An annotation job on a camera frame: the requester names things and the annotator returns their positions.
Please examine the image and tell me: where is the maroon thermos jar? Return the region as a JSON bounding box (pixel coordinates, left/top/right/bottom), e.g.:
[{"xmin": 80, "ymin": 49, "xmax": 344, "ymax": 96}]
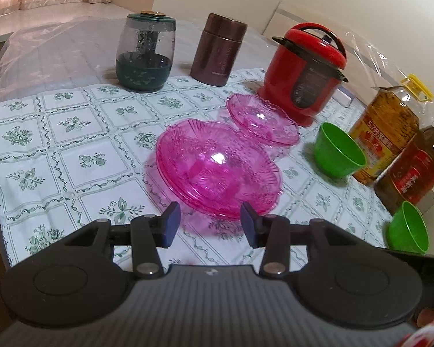
[{"xmin": 190, "ymin": 13, "xmax": 248, "ymax": 86}]

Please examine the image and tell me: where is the pink plate back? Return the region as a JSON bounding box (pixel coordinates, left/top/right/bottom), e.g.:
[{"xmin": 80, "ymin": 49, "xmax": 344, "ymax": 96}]
[{"xmin": 227, "ymin": 93, "xmax": 300, "ymax": 147}]

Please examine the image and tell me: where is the green bowl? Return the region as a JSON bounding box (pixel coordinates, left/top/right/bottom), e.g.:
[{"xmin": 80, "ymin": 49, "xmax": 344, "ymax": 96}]
[
  {"xmin": 386, "ymin": 201, "xmax": 430, "ymax": 254},
  {"xmin": 314, "ymin": 122, "xmax": 367, "ymax": 179}
]

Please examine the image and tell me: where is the person's right hand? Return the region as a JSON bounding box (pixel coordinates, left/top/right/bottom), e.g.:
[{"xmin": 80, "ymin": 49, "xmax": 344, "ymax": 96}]
[{"xmin": 416, "ymin": 308, "xmax": 434, "ymax": 328}]

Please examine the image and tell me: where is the yellow label oil bottle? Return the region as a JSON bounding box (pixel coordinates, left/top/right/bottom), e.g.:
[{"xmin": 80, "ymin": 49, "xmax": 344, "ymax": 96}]
[{"xmin": 349, "ymin": 74, "xmax": 434, "ymax": 186}]

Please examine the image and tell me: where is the red label oil bottle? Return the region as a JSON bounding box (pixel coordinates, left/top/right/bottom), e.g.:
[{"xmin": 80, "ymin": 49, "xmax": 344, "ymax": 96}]
[{"xmin": 374, "ymin": 125, "xmax": 434, "ymax": 215}]

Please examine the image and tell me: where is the green glass jar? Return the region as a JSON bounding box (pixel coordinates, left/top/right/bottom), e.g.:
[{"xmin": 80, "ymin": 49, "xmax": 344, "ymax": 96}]
[{"xmin": 116, "ymin": 11, "xmax": 176, "ymax": 92}]

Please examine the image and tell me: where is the red electric pressure cooker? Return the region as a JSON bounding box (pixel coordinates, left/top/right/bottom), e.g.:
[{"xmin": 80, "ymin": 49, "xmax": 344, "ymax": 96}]
[{"xmin": 258, "ymin": 22, "xmax": 347, "ymax": 127}]

